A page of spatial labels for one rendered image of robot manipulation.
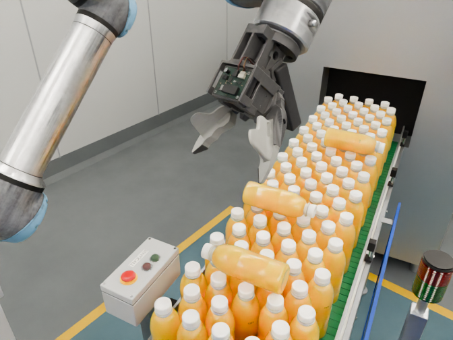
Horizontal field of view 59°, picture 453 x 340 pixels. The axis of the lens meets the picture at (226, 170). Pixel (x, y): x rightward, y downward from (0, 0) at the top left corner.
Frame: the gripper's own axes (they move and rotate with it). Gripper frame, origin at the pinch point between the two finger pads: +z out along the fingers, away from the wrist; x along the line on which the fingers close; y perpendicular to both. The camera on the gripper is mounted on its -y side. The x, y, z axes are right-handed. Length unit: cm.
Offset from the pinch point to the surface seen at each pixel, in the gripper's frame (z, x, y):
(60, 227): 83, -222, -104
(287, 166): -13, -43, -73
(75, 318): 106, -141, -91
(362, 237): -2, -18, -97
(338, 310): 21, -5, -73
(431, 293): 4, 19, -52
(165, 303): 32.5, -21.6, -23.9
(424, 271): 0, 17, -49
